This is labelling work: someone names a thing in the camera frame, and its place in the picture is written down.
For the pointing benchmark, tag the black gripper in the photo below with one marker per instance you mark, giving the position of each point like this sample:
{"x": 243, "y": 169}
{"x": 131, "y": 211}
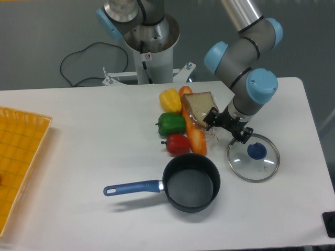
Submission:
{"x": 234, "y": 125}

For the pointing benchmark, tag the bagged toast slice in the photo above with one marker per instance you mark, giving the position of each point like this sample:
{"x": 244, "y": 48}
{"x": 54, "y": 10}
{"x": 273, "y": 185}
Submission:
{"x": 198, "y": 106}

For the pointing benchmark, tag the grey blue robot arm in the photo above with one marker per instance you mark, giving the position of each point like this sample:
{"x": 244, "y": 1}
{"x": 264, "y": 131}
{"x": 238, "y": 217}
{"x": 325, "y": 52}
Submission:
{"x": 231, "y": 63}

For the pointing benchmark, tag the orange baguette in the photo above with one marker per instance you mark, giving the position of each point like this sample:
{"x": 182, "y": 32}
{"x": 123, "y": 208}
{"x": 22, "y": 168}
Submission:
{"x": 195, "y": 135}

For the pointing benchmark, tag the glass lid blue knob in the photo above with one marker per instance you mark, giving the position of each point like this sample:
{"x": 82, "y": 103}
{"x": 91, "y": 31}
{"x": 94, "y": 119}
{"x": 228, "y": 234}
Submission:
{"x": 255, "y": 161}

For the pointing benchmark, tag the red bell pepper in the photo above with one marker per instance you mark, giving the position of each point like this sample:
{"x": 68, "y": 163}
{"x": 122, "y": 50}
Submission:
{"x": 177, "y": 144}

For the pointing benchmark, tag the green bell pepper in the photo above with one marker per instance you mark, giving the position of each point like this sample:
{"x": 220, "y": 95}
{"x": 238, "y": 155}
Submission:
{"x": 171, "y": 123}

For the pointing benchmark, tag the yellow bell pepper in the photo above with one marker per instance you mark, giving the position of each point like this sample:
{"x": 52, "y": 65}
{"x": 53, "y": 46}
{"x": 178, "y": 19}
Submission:
{"x": 170, "y": 101}

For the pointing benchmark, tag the dark blue saucepan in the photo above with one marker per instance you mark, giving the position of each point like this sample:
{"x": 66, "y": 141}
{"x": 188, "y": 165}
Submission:
{"x": 190, "y": 182}

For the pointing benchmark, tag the black corner device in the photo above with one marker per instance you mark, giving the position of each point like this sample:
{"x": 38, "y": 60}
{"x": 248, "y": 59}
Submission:
{"x": 329, "y": 222}

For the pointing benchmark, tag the yellow plastic basket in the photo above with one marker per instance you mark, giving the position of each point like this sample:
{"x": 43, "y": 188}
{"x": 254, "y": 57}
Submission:
{"x": 22, "y": 134}

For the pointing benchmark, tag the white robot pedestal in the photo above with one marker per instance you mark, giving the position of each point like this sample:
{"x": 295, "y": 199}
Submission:
{"x": 152, "y": 48}

